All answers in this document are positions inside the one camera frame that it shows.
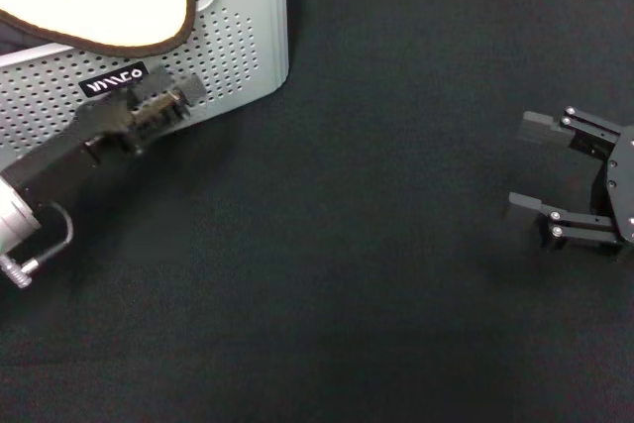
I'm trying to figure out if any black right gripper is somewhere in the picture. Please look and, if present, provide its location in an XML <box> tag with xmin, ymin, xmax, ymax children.
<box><xmin>504</xmin><ymin>105</ymin><xmax>634</xmax><ymax>261</ymax></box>

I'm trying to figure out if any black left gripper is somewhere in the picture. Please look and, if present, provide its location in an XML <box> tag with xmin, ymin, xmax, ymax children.
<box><xmin>2</xmin><ymin>65</ymin><xmax>205</xmax><ymax>204</ymax></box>

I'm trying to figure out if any grey perforated plastic storage box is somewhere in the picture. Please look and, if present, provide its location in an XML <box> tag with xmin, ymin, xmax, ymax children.
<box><xmin>0</xmin><ymin>0</ymin><xmax>290</xmax><ymax>167</ymax></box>

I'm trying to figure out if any black tablecloth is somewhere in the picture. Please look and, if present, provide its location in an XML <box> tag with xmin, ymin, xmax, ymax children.
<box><xmin>0</xmin><ymin>0</ymin><xmax>634</xmax><ymax>423</ymax></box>

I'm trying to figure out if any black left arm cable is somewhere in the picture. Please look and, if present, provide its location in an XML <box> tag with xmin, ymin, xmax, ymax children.
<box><xmin>0</xmin><ymin>200</ymin><xmax>75</xmax><ymax>290</ymax></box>

